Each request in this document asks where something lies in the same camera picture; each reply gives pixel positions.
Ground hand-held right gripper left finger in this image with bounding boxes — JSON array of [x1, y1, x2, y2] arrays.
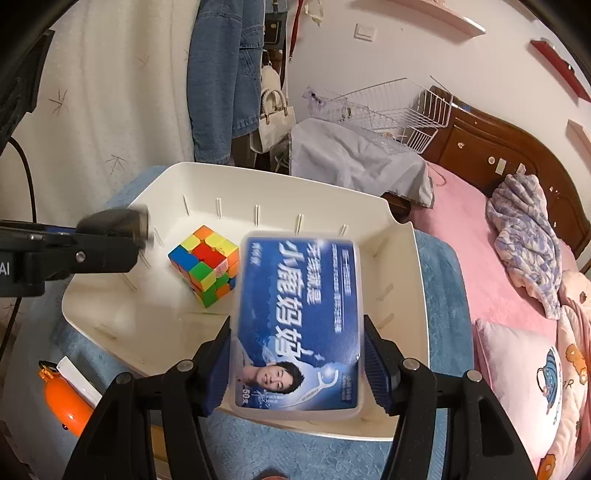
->
[[69, 318, 234, 480]]

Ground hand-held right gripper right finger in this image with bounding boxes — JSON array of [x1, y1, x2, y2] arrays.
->
[[362, 314, 539, 480]]

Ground white plastic storage box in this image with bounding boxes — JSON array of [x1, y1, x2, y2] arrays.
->
[[61, 161, 432, 443]]

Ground blue-labelled clear floss box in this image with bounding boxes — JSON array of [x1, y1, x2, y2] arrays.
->
[[228, 231, 365, 422]]

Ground multicoloured puzzle cube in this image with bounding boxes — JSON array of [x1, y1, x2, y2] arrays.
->
[[167, 224, 241, 309]]

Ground orange round toy with carabiner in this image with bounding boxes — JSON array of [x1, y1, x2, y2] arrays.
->
[[38, 360, 98, 437]]

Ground blue fluffy blanket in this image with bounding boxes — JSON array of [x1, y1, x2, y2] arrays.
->
[[46, 165, 478, 480]]

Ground white card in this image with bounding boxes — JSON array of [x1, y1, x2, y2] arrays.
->
[[59, 355, 103, 409]]

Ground pink printed pillow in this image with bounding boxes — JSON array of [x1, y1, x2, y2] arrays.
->
[[475, 318, 565, 472]]

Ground pink bed sheet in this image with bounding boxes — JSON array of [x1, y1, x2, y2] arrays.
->
[[411, 161, 591, 472]]

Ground white patterned curtain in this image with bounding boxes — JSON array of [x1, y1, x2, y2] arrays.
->
[[0, 0, 204, 462]]

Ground pink bear-print quilt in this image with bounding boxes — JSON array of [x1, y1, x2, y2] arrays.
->
[[536, 270, 591, 480]]

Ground purple floral blanket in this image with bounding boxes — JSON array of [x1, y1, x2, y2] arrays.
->
[[486, 171, 564, 320]]

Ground blue denim jacket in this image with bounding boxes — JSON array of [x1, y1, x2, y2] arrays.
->
[[187, 0, 264, 166]]

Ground grey cloth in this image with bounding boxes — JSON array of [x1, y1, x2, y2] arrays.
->
[[290, 117, 435, 208]]

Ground white handbag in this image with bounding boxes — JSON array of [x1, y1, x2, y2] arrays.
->
[[252, 88, 296, 155]]

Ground dark wooden headboard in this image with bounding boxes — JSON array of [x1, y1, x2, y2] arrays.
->
[[425, 85, 587, 273]]

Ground white wire basket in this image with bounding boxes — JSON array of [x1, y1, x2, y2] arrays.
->
[[344, 78, 454, 154]]

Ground short pink wall shelf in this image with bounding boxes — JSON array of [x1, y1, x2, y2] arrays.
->
[[567, 120, 591, 153]]

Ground red wall shelf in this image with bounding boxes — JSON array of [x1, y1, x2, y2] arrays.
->
[[530, 39, 591, 103]]

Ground long pink wall shelf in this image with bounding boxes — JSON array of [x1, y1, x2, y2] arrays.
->
[[402, 0, 486, 38]]

